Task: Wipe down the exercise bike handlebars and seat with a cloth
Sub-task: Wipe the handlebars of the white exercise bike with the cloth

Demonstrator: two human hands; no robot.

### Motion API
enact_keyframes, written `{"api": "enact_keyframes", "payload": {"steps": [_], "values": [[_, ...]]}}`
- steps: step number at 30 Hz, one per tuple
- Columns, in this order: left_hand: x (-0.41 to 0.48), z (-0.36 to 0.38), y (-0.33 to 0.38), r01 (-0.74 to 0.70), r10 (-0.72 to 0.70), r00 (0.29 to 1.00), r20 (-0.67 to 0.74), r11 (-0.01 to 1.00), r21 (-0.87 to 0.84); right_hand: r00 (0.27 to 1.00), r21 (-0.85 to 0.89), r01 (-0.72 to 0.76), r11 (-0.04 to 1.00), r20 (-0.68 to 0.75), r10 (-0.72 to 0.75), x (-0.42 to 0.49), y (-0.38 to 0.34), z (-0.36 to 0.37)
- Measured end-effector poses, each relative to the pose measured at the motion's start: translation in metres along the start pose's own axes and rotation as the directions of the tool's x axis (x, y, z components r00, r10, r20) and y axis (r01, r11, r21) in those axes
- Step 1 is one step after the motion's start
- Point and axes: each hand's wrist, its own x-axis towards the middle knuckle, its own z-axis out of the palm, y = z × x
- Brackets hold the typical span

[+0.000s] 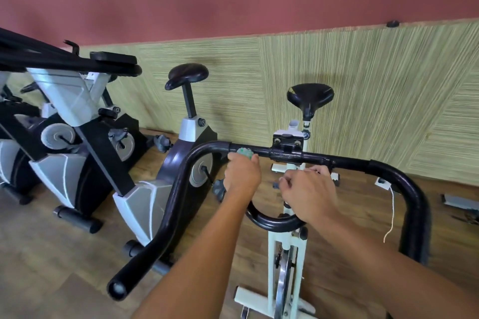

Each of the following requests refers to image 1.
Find person's right hand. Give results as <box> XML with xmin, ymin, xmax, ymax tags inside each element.
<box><xmin>278</xmin><ymin>165</ymin><xmax>339</xmax><ymax>226</ymax></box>

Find person's left hand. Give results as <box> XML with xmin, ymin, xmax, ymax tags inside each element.
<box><xmin>223</xmin><ymin>149</ymin><xmax>263</xmax><ymax>200</ymax></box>

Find black handlebars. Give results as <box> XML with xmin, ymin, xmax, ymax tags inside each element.
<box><xmin>106</xmin><ymin>141</ymin><xmax>433</xmax><ymax>301</ymax></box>

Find white bike with yellow flywheel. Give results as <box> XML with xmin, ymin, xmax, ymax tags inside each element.
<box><xmin>234</xmin><ymin>121</ymin><xmax>341</xmax><ymax>319</ymax></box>

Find person's right forearm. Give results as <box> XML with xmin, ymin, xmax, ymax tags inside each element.
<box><xmin>318</xmin><ymin>214</ymin><xmax>479</xmax><ymax>319</ymax></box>

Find person's left forearm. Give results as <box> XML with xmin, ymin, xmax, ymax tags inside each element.
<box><xmin>133</xmin><ymin>191</ymin><xmax>251</xmax><ymax>319</ymax></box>

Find black and grey upright bike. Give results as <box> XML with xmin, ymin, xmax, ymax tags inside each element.
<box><xmin>30</xmin><ymin>109</ymin><xmax>148</xmax><ymax>234</ymax></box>
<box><xmin>0</xmin><ymin>83</ymin><xmax>42</xmax><ymax>205</ymax></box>
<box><xmin>0</xmin><ymin>27</ymin><xmax>226</xmax><ymax>275</ymax></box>

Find red and grey spin bike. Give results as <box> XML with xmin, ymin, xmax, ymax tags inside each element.
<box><xmin>442</xmin><ymin>194</ymin><xmax>479</xmax><ymax>226</ymax></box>

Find thin white cable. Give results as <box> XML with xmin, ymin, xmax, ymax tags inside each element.
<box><xmin>383</xmin><ymin>186</ymin><xmax>396</xmax><ymax>243</ymax></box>

